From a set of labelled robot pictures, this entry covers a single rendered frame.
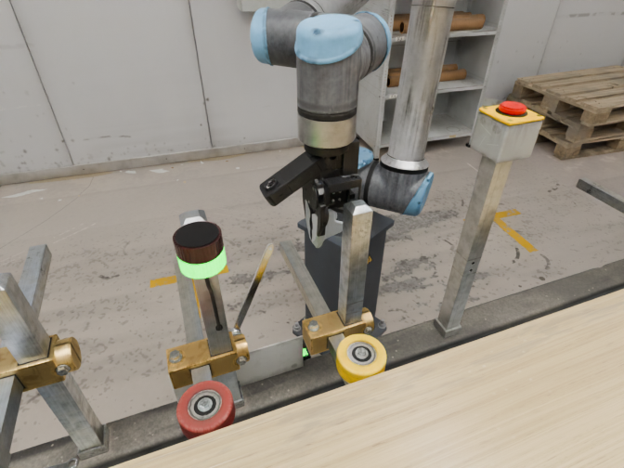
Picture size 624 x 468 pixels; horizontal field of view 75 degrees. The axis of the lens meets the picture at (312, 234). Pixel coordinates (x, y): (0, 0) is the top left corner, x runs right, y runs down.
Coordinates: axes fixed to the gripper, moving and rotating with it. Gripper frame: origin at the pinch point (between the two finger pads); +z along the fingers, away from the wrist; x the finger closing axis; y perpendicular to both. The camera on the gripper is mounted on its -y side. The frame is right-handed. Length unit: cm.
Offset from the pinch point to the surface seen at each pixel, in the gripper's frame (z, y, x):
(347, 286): 3.8, 2.8, -9.5
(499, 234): 99, 152, 86
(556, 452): 8.5, 17.7, -43.2
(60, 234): 99, -93, 179
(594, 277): 29, 79, -7
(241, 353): 12.7, -17.2, -9.9
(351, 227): -9.0, 2.8, -9.3
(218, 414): 7.9, -22.9, -22.6
